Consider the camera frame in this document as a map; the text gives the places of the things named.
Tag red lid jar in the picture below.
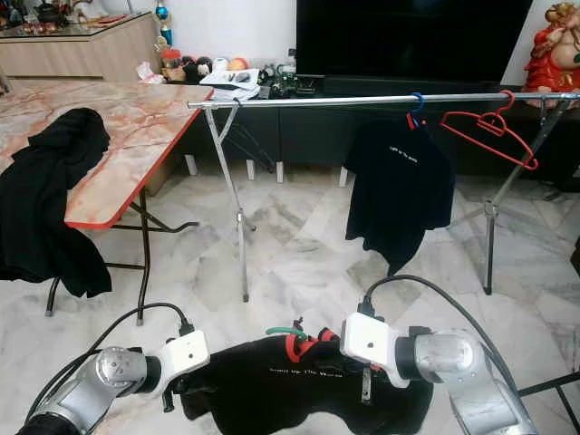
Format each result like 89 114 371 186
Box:
163 49 184 82

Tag white magazine stack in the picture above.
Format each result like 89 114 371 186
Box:
198 68 259 99

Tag black shirt red collar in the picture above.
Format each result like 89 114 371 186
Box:
177 328 434 435

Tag black flat television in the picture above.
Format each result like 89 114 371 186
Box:
295 0 534 84

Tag plain black garment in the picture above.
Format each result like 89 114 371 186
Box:
0 107 114 298

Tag silver metal clothes rack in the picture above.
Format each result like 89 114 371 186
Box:
187 89 580 303

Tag black plush toy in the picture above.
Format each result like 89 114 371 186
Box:
182 56 213 80

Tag thin black wire hanger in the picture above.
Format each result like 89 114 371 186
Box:
222 96 277 173

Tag light wooden sideboard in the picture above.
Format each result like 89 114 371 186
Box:
0 11 166 82

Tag navy t-shirt white print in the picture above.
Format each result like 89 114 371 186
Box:
343 116 457 277

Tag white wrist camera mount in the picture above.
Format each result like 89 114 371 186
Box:
340 313 413 391
152 329 211 400

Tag green plastic hanger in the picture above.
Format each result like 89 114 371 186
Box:
265 326 309 341

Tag gold trophy blue ornaments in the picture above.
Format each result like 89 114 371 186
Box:
154 0 175 46

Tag pink tissue box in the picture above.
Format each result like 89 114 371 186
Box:
136 62 164 84

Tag red plastic hanger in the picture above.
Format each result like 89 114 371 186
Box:
440 90 539 170

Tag black low tv console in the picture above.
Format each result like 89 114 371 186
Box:
172 77 580 191

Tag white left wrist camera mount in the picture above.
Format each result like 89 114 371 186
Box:
152 329 211 400

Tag red laughing buddha statue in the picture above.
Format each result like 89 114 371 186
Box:
521 2 580 96

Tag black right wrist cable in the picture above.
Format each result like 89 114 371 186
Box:
362 275 531 382

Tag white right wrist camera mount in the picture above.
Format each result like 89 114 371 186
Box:
340 313 413 391

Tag black metal folding chair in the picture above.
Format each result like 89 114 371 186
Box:
519 370 580 401

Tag blue plastic hanger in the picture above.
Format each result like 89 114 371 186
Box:
406 92 427 128

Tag black soundbar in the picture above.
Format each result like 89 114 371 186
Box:
319 76 495 97

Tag marble folding table red edge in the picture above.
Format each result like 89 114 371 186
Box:
0 80 215 318

